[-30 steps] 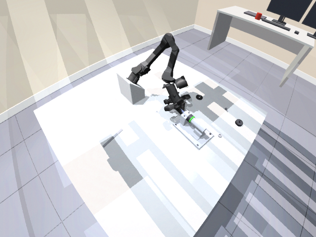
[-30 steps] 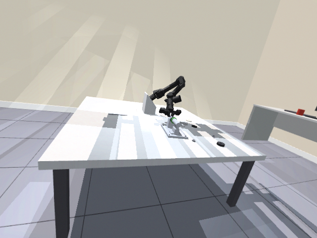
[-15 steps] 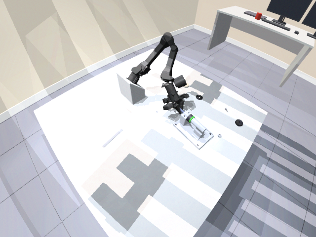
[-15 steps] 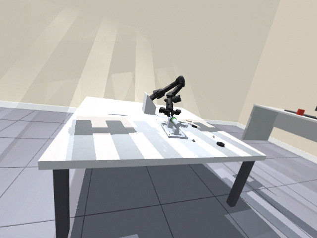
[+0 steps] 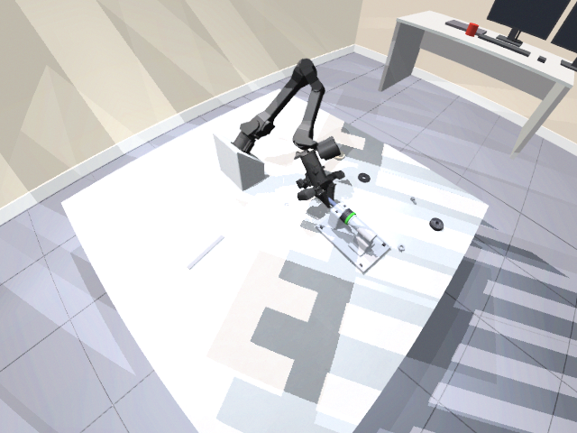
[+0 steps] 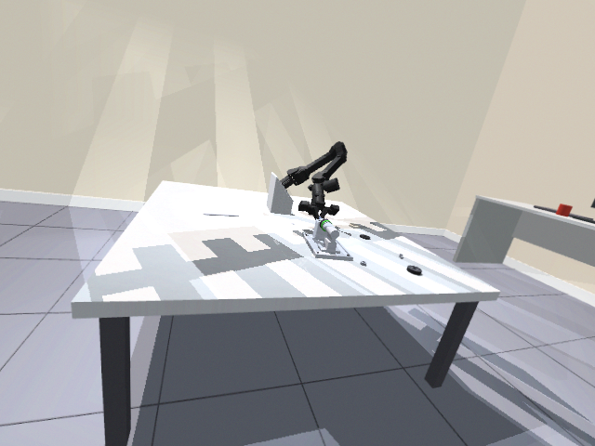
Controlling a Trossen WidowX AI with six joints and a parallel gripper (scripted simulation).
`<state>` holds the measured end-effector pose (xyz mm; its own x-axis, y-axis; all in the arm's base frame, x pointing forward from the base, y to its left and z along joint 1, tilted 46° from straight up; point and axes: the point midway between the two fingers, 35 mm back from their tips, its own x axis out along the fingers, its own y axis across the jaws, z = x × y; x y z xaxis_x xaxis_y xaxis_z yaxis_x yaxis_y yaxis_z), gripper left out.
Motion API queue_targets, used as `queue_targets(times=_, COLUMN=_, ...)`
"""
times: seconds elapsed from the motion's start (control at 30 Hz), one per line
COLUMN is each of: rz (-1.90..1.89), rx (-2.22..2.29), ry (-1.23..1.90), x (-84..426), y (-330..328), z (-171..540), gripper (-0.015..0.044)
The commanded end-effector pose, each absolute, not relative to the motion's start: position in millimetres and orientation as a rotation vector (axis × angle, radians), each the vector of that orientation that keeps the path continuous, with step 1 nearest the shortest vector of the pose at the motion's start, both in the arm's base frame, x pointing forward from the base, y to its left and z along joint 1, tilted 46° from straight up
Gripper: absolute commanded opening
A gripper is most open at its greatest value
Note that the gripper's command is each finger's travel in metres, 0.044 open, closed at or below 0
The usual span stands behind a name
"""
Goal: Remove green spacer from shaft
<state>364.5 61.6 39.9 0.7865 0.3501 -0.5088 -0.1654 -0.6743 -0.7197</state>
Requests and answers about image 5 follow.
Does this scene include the black rubber washer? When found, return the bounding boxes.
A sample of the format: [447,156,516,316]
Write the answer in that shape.
[358,173,371,183]

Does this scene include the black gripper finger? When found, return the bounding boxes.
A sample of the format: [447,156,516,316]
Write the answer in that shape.
[315,190,331,208]
[322,183,336,201]

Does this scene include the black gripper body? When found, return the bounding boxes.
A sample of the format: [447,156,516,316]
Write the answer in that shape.
[297,164,345,201]

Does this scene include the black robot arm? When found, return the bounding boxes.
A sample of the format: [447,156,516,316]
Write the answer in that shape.
[231,59,341,170]

